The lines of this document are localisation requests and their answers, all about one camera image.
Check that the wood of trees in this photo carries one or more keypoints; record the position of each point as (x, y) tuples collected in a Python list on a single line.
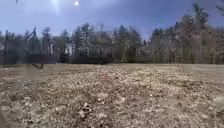
[(133, 43)]

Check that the dark fence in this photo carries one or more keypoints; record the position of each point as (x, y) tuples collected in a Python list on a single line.
[(66, 59)]

